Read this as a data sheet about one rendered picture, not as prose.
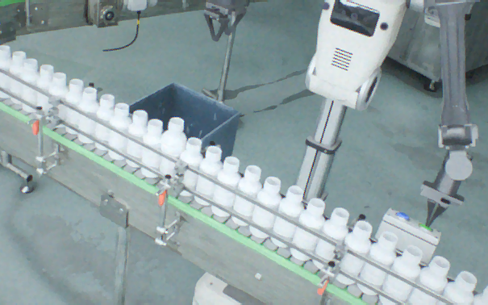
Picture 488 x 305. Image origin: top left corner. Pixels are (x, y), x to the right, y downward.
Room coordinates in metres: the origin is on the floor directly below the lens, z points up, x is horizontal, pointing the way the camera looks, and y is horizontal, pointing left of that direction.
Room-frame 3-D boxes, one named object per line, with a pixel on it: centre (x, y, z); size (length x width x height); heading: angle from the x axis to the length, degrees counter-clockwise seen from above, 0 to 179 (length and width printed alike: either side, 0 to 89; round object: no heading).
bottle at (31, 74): (1.43, 0.63, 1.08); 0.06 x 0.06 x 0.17
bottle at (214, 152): (1.16, 0.03, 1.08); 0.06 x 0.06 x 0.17
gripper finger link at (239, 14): (1.36, 0.07, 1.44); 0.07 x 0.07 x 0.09; 65
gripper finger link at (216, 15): (1.32, 0.08, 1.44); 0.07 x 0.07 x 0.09; 65
